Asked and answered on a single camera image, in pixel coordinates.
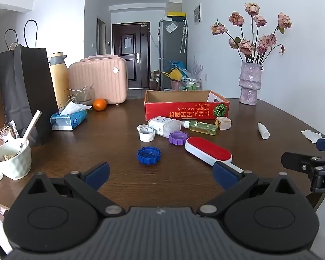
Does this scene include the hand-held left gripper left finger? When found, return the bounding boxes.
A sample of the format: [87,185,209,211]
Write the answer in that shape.
[28,162,125,218]

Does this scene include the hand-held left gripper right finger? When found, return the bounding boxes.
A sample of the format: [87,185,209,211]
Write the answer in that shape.
[197,162,297,218]

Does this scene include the red and white lint brush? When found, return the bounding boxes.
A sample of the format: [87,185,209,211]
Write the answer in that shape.
[185,137,244,174]

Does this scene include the small white spray bottle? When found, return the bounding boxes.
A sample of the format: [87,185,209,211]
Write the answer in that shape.
[257,123,270,140]

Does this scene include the blue ridged cap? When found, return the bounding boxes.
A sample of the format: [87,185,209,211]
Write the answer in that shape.
[137,146,162,165]

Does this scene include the green spray bottle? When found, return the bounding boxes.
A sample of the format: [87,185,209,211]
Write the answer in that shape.
[183,120,218,135]

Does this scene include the purple ridged cap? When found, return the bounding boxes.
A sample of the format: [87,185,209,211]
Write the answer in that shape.
[169,131,189,145]

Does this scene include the white round container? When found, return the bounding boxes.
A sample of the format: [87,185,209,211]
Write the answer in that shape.
[139,128,155,142]

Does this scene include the large white plastic bottle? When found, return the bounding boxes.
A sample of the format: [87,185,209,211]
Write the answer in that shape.
[147,116,189,138]

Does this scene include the red cardboard box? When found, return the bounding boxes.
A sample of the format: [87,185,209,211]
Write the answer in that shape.
[144,90,230,121]

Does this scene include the crumpled white tissue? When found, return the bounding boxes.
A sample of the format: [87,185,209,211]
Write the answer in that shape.
[301,129,325,143]

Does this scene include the small cream cube box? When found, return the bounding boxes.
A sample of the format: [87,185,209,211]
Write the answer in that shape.
[215,117,231,130]

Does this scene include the blue tissue pack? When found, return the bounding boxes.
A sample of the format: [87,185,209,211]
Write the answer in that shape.
[50,101,93,131]

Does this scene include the orange fruit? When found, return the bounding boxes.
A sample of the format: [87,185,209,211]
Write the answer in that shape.
[93,98,107,111]

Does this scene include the clear glass cup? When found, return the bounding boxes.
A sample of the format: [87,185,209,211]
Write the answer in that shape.
[64,85,95,108]

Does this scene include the white spoon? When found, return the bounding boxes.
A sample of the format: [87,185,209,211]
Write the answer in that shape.
[19,110,42,151]

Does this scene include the white ribbed bowl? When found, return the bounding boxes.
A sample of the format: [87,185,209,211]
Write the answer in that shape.
[0,139,32,180]

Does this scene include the pink hard-shell suitcase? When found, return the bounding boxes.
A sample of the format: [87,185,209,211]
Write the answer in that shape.
[68,55,128,105]

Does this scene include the snack packet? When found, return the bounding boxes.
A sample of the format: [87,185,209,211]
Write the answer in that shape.
[0,120,20,148]

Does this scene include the yellow thermos jug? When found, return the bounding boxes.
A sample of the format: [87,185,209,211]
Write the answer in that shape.
[49,52,70,109]

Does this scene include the black paper bag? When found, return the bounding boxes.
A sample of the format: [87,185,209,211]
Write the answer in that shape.
[0,19,59,147]

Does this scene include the open brown carton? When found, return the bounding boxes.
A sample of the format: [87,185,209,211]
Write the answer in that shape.
[151,70,161,89]

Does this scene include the dark brown door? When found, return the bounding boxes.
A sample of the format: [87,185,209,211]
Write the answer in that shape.
[112,23,150,89]

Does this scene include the dried pink roses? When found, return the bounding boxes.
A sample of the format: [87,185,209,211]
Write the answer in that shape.
[211,3,292,65]

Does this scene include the grey refrigerator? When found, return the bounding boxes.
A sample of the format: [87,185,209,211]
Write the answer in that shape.
[159,18,188,90]

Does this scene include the clear folded umbrella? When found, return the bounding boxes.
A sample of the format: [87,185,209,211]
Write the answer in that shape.
[180,19,188,54]

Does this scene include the thin white cable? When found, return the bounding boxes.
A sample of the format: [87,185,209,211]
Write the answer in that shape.
[64,88,80,104]

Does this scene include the wire rack with bottles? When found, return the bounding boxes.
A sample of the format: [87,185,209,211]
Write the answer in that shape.
[182,77,202,91]

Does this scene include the white wall panel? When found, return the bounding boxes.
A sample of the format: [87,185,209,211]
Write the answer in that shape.
[193,2,202,25]

